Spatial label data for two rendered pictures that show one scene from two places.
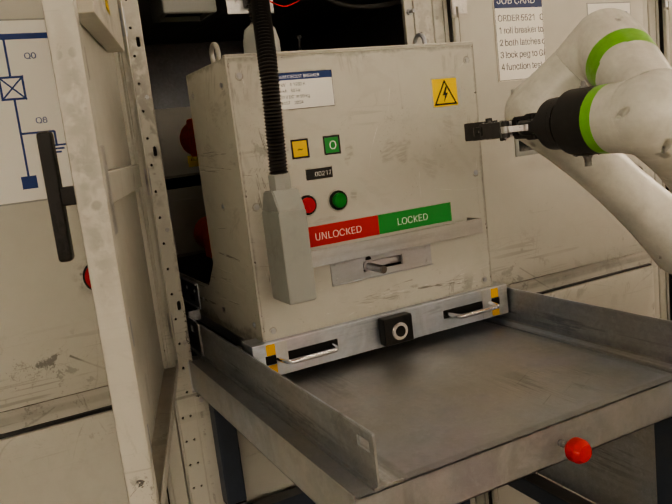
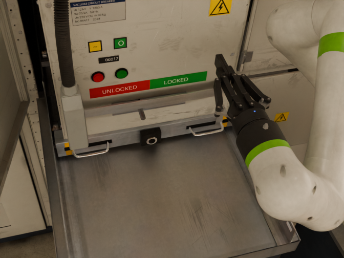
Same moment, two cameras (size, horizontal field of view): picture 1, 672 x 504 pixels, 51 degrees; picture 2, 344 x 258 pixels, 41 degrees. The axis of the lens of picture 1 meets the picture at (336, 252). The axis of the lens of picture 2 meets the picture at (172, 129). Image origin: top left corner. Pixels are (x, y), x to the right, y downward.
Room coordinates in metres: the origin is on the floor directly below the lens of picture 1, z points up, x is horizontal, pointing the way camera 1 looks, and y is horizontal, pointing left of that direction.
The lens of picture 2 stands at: (0.37, -0.26, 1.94)
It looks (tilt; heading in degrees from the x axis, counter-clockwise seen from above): 49 degrees down; 7
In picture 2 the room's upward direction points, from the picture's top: 5 degrees clockwise
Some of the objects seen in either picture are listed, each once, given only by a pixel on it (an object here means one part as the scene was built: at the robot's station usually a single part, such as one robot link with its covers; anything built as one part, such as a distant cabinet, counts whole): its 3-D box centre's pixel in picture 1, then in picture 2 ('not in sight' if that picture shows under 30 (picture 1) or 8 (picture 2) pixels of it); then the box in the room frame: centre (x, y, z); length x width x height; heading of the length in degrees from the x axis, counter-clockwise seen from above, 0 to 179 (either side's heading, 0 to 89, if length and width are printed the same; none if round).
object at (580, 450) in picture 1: (572, 448); not in sight; (0.86, -0.28, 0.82); 0.04 x 0.03 x 0.03; 26
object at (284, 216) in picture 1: (287, 245); (73, 115); (1.10, 0.07, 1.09); 0.08 x 0.05 x 0.17; 26
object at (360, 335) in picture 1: (385, 325); (147, 128); (1.27, -0.08, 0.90); 0.54 x 0.05 x 0.06; 116
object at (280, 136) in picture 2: (587, 123); (260, 144); (0.99, -0.37, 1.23); 0.09 x 0.06 x 0.12; 116
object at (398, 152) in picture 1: (375, 189); (150, 67); (1.25, -0.08, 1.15); 0.48 x 0.01 x 0.48; 116
